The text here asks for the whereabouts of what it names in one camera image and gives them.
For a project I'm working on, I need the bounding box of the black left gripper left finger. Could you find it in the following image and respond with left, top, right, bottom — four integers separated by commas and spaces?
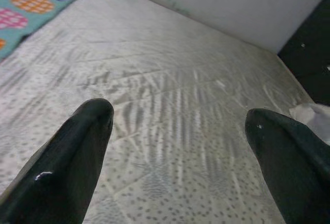
0, 98, 115, 224

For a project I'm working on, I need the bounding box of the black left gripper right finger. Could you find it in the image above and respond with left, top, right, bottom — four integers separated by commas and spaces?
244, 108, 330, 224

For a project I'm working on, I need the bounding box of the white pillow with green tree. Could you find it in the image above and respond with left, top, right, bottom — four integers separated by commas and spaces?
288, 102, 330, 146

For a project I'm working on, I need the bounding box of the black tufted headboard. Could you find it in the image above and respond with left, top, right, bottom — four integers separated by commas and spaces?
277, 0, 330, 106

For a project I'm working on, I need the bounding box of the teal blanket with coloured shapes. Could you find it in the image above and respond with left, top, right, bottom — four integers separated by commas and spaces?
0, 0, 105, 61

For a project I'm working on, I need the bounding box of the white quilted mattress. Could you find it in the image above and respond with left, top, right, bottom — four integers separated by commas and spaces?
0, 0, 318, 224

